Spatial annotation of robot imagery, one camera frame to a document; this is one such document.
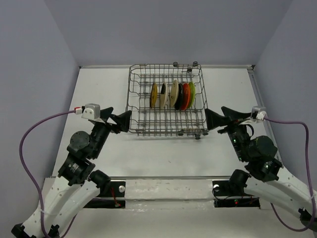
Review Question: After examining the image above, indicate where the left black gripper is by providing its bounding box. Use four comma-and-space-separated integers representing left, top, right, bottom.
92, 106, 133, 158

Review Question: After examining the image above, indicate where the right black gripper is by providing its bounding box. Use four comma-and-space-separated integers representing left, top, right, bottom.
203, 106, 250, 161

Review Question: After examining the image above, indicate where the lime green plate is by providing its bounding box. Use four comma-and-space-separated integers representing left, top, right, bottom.
187, 82, 196, 109

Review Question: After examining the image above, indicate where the orange plate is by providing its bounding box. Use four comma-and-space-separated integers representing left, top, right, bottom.
180, 83, 190, 111

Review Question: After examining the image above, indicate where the yellow brown patterned plate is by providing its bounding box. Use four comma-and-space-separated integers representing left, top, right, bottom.
150, 82, 158, 109

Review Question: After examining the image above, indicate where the beige floral plate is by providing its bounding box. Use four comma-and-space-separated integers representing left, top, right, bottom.
169, 79, 179, 107

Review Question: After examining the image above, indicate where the cream plate with black patch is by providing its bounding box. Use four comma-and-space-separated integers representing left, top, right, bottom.
159, 81, 168, 109

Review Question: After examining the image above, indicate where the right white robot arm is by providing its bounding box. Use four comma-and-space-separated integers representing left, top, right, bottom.
205, 106, 317, 232

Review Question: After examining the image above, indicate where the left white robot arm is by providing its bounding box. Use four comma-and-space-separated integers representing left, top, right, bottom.
11, 104, 132, 238

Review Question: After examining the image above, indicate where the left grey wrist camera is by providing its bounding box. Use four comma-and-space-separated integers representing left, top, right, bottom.
82, 103, 101, 121

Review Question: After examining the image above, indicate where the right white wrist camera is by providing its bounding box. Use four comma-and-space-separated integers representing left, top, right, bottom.
250, 106, 267, 123

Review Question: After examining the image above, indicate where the grey wire dish rack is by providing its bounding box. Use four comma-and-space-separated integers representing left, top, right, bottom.
126, 61, 208, 139

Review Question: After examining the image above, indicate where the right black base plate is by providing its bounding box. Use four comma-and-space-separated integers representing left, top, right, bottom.
212, 180, 261, 208

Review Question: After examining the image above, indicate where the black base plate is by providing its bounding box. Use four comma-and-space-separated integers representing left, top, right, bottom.
212, 180, 261, 208
84, 180, 126, 209

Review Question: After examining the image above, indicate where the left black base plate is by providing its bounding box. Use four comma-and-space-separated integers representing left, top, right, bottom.
84, 180, 126, 209

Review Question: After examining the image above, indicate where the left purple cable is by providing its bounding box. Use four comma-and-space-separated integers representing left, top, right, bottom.
19, 107, 84, 238

